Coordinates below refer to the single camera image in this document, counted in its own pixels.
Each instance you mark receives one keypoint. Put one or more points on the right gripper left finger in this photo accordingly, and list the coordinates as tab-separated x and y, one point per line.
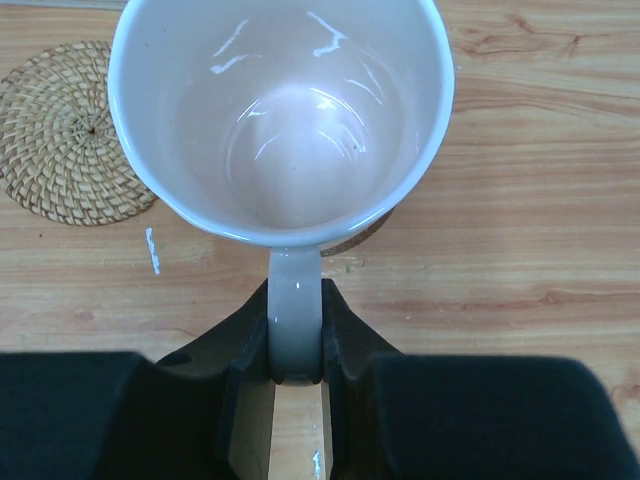
204	411

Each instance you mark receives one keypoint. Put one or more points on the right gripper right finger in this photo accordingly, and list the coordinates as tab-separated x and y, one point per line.
390	415

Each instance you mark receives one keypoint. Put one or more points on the dark wooden coaster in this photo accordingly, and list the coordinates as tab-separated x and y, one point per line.
356	239

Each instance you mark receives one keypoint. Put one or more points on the woven rattan coaster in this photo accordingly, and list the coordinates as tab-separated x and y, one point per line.
60	154

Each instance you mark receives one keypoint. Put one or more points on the pink ceramic mug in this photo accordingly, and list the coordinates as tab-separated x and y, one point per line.
284	124

